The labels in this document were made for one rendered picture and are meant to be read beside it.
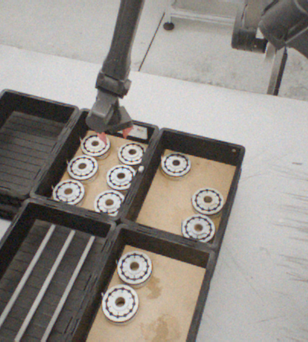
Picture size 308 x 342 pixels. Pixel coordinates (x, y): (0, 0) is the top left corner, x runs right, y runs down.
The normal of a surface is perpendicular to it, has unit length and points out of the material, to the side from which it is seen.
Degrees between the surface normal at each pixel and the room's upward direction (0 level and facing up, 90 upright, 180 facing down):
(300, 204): 0
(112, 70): 87
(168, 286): 0
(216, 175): 0
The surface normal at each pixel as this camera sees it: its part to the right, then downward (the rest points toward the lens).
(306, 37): -0.34, 0.73
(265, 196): -0.03, -0.60
